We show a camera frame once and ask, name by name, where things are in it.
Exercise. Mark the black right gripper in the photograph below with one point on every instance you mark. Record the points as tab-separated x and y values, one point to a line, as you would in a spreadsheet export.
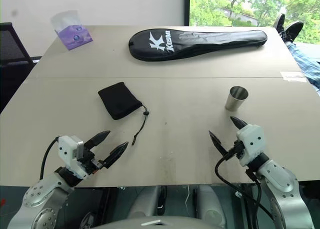
237	150

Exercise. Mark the black sneaker white sole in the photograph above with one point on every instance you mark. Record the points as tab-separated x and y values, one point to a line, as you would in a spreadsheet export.
280	22
292	31

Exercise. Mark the black Koson racket cover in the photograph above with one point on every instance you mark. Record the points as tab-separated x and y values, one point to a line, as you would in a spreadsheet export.
195	42

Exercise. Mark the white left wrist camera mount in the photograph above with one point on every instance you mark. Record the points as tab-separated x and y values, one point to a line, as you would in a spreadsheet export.
67	154

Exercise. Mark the purple tissue pack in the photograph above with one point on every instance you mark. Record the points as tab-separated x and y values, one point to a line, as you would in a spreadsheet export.
75	37

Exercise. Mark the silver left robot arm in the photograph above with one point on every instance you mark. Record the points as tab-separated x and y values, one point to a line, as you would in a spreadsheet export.
42	194

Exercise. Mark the dark window frame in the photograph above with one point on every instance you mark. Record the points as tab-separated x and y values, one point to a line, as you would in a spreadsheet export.
187	6

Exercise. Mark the black office chair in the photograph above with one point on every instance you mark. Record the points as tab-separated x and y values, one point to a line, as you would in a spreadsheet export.
12	51

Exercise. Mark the person's legs blue jeans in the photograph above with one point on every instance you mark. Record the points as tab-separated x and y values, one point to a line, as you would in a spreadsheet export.
306	61

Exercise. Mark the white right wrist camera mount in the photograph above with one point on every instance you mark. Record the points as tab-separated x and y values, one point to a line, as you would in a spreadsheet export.
251	141

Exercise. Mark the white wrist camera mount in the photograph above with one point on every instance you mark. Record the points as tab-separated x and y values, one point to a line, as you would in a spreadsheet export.
67	154
251	141

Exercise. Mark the stainless steel cup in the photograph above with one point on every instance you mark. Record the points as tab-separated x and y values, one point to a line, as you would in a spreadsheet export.
236	101

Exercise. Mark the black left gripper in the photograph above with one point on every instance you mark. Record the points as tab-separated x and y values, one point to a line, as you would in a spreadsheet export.
88	161

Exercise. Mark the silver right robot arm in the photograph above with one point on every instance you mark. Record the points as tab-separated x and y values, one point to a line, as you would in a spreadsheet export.
282	189

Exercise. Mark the clear tape strip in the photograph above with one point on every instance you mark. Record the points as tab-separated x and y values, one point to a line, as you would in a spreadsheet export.
292	76

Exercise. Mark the grey rounded robot body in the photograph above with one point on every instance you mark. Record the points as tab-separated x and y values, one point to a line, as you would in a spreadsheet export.
160	209

